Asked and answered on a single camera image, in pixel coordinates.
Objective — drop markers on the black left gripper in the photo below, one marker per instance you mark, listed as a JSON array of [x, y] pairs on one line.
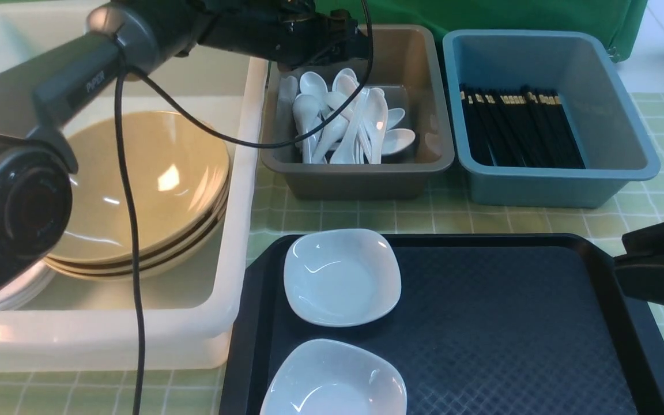
[[290, 33]]

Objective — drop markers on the tan noodle bowl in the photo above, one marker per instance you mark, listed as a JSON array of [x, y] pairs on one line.
[[176, 172]]

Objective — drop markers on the white square dish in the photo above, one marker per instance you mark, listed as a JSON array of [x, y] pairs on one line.
[[342, 277], [331, 377]]

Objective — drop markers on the white soup spoon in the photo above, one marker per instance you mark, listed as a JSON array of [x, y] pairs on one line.
[[355, 144]]

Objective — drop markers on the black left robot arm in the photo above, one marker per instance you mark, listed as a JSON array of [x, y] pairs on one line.
[[40, 96]]

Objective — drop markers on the top stacked tan bowl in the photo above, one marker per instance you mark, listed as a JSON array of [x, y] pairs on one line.
[[154, 258]]

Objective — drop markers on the stacked tan bowl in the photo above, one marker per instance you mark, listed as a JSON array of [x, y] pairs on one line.
[[154, 258], [173, 262]]

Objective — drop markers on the lower stacked tan bowl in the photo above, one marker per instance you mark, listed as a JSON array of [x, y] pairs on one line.
[[173, 262]]

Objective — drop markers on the grey plastic bin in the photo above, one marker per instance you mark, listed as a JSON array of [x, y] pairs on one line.
[[406, 66]]

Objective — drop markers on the pile of white spoons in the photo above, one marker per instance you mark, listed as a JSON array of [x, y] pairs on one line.
[[309, 104]]

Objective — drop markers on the bundle of black chopsticks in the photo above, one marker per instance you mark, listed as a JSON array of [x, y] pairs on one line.
[[526, 127]]

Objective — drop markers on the blue plastic bin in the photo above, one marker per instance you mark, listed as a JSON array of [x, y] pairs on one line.
[[612, 139]]

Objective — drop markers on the large white plastic tub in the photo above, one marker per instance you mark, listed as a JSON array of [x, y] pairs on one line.
[[78, 325]]

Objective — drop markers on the green fabric backdrop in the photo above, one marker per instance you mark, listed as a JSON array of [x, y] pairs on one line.
[[615, 24]]

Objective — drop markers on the black plastic serving tray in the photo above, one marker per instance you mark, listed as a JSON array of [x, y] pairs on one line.
[[486, 324]]

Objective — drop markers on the stack of white plates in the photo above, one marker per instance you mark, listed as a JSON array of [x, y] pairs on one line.
[[26, 287]]

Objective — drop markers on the green checked tablecloth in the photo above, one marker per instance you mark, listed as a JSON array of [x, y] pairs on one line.
[[443, 208]]

